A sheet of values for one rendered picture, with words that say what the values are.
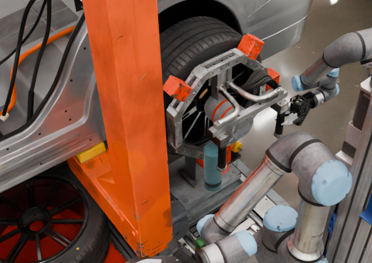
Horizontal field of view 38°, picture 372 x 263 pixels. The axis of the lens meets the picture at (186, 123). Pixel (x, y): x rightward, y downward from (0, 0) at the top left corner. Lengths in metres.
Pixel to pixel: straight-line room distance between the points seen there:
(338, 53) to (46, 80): 1.26
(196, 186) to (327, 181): 1.60
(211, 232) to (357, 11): 3.51
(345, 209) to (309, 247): 0.19
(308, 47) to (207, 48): 2.14
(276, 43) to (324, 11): 1.92
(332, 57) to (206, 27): 0.59
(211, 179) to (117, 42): 1.19
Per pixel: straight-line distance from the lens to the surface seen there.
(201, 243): 2.26
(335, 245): 2.00
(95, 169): 2.52
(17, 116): 2.70
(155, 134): 1.86
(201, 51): 2.33
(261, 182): 1.60
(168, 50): 2.37
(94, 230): 2.53
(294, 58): 4.26
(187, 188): 2.99
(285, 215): 1.88
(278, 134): 2.53
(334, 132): 3.70
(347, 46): 2.17
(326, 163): 1.48
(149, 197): 2.07
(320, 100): 2.59
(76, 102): 2.35
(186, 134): 2.61
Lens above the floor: 2.54
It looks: 44 degrees down
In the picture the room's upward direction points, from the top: 2 degrees counter-clockwise
